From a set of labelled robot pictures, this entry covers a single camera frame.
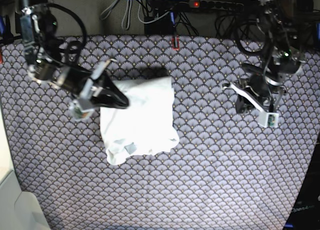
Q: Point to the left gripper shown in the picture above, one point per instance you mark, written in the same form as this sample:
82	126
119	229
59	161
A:
259	91

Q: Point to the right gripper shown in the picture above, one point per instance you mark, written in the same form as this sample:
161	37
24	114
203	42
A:
73	78

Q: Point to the white T-shirt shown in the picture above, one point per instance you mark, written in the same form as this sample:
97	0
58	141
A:
146	126

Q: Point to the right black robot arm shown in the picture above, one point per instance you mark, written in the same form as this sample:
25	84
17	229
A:
47	62

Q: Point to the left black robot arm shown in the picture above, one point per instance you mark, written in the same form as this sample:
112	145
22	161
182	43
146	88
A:
283	24

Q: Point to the red table clamp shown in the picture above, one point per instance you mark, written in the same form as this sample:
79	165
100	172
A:
175	43

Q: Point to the patterned purple table cloth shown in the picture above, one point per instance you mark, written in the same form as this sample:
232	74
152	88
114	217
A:
227	172

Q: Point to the black power strip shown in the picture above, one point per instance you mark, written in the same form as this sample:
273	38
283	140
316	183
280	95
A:
215	5

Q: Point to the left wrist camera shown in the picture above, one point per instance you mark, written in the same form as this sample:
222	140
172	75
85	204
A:
268	119

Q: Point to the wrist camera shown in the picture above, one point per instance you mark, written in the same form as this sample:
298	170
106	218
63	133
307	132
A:
268	119
81	109

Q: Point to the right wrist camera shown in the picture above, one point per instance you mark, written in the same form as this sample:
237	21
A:
81	109

